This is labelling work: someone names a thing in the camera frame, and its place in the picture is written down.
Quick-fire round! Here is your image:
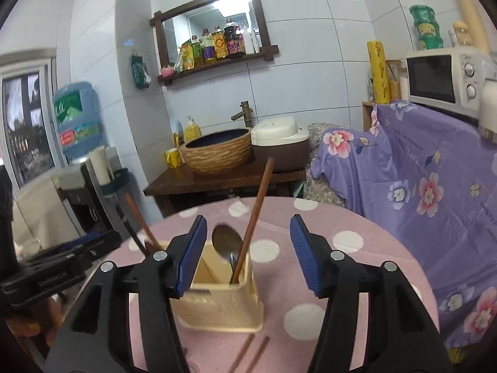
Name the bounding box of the white and brown rice cooker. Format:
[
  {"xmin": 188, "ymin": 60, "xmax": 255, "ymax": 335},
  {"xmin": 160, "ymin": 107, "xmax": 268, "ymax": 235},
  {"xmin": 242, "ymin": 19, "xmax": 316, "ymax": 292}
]
[{"xmin": 250, "ymin": 115, "xmax": 312, "ymax": 172}]

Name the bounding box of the blue water bottle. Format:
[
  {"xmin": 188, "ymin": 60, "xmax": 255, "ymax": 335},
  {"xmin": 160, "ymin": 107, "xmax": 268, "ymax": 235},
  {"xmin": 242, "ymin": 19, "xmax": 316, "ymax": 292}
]
[{"xmin": 52, "ymin": 81, "xmax": 104, "ymax": 160}]

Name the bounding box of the green bottle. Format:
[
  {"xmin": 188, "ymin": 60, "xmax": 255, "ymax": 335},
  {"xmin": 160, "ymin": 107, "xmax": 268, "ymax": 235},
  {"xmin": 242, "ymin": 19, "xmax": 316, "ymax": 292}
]
[{"xmin": 190, "ymin": 35, "xmax": 204, "ymax": 69}]

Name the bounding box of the pink polka dot tablecloth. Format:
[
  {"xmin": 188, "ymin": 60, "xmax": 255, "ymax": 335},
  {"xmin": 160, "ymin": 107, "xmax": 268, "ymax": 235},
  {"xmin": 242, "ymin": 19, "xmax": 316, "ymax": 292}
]
[{"xmin": 103, "ymin": 196, "xmax": 442, "ymax": 373}]

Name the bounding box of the green hanging packet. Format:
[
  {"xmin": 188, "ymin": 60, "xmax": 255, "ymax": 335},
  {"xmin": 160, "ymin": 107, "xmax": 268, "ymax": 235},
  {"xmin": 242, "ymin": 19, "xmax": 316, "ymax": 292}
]
[{"xmin": 130, "ymin": 54, "xmax": 152, "ymax": 90}]

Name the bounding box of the cream plastic utensil holder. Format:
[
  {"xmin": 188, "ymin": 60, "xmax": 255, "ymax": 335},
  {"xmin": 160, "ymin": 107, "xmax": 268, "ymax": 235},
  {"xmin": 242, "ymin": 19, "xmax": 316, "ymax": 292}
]
[{"xmin": 160, "ymin": 240, "xmax": 265, "ymax": 334}]

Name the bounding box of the yellow roll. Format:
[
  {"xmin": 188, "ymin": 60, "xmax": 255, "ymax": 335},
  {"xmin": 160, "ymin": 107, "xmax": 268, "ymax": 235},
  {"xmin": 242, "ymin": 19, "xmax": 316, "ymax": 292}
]
[{"xmin": 367, "ymin": 40, "xmax": 391, "ymax": 105}]

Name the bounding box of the white paper cup sleeve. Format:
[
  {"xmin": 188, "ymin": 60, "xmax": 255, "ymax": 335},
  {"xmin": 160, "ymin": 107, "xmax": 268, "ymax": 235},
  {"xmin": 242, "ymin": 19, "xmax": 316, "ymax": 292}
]
[{"xmin": 88, "ymin": 145, "xmax": 116, "ymax": 186}]

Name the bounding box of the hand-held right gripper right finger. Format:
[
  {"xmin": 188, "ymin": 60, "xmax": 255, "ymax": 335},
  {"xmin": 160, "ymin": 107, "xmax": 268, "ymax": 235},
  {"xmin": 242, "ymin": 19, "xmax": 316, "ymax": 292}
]
[{"xmin": 289, "ymin": 214, "xmax": 455, "ymax": 373}]

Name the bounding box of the white microwave oven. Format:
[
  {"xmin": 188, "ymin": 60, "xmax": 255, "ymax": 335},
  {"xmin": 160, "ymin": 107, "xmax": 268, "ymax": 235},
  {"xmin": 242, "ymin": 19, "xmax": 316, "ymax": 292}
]
[{"xmin": 399, "ymin": 47, "xmax": 497, "ymax": 119}]

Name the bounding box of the dark wooden cabinet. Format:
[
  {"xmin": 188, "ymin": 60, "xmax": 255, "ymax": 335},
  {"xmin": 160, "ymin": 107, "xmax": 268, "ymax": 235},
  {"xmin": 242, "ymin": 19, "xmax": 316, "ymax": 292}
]
[{"xmin": 143, "ymin": 159, "xmax": 308, "ymax": 219}]

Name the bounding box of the tall stack of paper cups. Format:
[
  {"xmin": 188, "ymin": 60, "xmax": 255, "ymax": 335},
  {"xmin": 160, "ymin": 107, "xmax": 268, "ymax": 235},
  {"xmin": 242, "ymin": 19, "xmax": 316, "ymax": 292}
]
[{"xmin": 443, "ymin": 0, "xmax": 492, "ymax": 56}]

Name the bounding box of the light wooden box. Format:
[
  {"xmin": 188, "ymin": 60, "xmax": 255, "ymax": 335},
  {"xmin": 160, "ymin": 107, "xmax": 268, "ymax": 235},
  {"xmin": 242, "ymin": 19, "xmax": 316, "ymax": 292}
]
[{"xmin": 361, "ymin": 101, "xmax": 380, "ymax": 133}]

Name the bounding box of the orange label bottle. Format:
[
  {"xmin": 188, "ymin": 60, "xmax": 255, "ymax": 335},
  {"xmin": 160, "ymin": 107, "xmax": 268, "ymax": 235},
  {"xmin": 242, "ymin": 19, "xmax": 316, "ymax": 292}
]
[{"xmin": 213, "ymin": 25, "xmax": 229, "ymax": 61}]

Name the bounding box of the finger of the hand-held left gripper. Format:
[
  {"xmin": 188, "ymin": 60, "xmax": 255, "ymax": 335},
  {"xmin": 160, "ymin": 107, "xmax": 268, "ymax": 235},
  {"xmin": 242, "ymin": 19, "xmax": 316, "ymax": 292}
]
[{"xmin": 22, "ymin": 230, "xmax": 122, "ymax": 267}]

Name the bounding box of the beige cloth cover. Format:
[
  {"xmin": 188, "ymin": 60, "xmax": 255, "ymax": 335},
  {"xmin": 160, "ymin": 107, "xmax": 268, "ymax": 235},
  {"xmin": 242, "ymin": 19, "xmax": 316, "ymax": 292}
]
[{"xmin": 11, "ymin": 174, "xmax": 83, "ymax": 250}]

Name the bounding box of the purple floral cloth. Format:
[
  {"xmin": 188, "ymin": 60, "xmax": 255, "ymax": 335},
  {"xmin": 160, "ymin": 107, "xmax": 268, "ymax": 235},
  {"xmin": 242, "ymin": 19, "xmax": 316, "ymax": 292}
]
[{"xmin": 305, "ymin": 100, "xmax": 497, "ymax": 351}]

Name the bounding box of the white bottle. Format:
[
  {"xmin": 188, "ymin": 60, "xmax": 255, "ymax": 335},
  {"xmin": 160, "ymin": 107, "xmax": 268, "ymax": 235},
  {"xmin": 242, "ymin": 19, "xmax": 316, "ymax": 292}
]
[{"xmin": 243, "ymin": 23, "xmax": 261, "ymax": 55}]

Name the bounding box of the dark soy sauce bottle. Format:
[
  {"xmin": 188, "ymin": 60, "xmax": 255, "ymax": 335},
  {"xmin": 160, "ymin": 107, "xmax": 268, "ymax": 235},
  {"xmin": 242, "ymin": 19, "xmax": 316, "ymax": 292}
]
[{"xmin": 224, "ymin": 18, "xmax": 245, "ymax": 58}]

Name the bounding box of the dark wooden chopstick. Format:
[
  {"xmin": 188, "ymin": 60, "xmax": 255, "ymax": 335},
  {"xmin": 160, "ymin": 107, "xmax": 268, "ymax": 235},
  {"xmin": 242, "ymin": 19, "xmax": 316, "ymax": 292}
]
[{"xmin": 123, "ymin": 218, "xmax": 149, "ymax": 258}]

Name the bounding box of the white electric kettle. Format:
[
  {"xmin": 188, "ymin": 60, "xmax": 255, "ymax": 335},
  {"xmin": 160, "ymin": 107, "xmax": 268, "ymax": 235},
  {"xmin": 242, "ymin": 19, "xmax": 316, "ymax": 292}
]
[{"xmin": 478, "ymin": 83, "xmax": 497, "ymax": 143}]

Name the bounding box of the dark wooden framed mirror shelf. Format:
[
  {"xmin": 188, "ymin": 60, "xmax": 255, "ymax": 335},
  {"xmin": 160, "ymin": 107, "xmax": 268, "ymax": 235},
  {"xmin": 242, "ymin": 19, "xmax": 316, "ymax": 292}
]
[{"xmin": 149, "ymin": 0, "xmax": 280, "ymax": 86}]

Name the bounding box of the brown wooden chopstick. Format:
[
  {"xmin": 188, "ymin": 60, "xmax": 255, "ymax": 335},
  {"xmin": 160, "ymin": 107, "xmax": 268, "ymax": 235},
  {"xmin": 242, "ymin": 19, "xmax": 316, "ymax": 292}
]
[
  {"xmin": 244, "ymin": 336, "xmax": 271, "ymax": 373},
  {"xmin": 229, "ymin": 157, "xmax": 275, "ymax": 284},
  {"xmin": 124, "ymin": 193, "xmax": 162, "ymax": 252},
  {"xmin": 227, "ymin": 333, "xmax": 256, "ymax": 373}
]

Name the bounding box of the woven basket basin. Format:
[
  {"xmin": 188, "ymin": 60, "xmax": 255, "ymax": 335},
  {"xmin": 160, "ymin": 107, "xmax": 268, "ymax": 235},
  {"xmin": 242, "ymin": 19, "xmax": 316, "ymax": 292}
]
[{"xmin": 179, "ymin": 128, "xmax": 255, "ymax": 175}]

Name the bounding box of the bronze faucet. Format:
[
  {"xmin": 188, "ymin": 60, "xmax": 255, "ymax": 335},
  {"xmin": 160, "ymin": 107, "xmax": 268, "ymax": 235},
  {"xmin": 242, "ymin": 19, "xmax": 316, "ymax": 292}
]
[{"xmin": 230, "ymin": 101, "xmax": 253, "ymax": 128}]

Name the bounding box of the yellow seasoning packet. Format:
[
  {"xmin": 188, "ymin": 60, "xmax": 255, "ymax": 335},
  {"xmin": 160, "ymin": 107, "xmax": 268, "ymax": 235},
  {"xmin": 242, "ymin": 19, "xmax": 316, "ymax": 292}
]
[{"xmin": 179, "ymin": 42, "xmax": 194, "ymax": 71}]

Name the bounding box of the water dispenser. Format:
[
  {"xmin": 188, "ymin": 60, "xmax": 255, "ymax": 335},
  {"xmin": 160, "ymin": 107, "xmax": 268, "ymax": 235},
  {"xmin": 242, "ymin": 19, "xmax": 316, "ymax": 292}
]
[{"xmin": 50, "ymin": 147, "xmax": 130, "ymax": 238}]

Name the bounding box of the steel spoon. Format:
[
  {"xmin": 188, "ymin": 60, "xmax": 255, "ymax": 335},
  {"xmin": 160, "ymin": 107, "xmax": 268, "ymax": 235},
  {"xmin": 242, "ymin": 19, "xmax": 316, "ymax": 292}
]
[{"xmin": 212, "ymin": 224, "xmax": 244, "ymax": 276}]

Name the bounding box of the jar with yellow lid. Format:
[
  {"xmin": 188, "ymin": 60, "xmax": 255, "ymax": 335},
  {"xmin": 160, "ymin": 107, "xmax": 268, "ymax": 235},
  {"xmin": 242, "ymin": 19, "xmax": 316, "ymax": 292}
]
[{"xmin": 452, "ymin": 21, "xmax": 473, "ymax": 48}]

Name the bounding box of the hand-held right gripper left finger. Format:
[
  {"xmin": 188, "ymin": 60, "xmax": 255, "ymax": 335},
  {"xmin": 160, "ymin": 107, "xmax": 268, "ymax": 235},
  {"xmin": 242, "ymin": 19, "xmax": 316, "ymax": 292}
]
[{"xmin": 44, "ymin": 214, "xmax": 209, "ymax": 373}]

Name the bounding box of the yellow soap bottle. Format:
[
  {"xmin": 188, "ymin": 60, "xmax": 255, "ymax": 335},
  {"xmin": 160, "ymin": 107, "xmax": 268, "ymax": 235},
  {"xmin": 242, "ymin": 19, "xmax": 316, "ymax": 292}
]
[{"xmin": 183, "ymin": 116, "xmax": 202, "ymax": 143}]

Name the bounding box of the person's left hand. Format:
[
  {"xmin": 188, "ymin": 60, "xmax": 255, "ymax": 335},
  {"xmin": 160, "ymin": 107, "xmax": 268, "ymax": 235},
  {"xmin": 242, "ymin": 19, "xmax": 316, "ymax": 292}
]
[{"xmin": 4, "ymin": 296, "xmax": 66, "ymax": 347}]

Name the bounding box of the white framed window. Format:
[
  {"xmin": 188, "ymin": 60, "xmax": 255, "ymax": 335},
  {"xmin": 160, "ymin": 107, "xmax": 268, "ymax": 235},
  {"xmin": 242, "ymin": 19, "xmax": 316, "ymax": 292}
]
[{"xmin": 0, "ymin": 58, "xmax": 67, "ymax": 188}]

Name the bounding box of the stack of green noodle cups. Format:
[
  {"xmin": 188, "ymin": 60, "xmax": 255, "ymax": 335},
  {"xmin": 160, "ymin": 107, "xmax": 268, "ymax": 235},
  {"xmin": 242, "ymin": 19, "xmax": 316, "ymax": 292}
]
[{"xmin": 408, "ymin": 5, "xmax": 445, "ymax": 50}]

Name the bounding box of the yellow mug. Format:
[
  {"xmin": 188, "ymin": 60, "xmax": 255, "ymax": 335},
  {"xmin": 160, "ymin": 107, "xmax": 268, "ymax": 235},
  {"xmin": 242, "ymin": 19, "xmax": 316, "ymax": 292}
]
[{"xmin": 165, "ymin": 148, "xmax": 183, "ymax": 169}]

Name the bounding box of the glass jar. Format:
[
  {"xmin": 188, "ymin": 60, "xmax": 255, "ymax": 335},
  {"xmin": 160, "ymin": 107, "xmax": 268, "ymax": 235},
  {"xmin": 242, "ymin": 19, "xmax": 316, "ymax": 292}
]
[{"xmin": 386, "ymin": 60, "xmax": 403, "ymax": 102}]

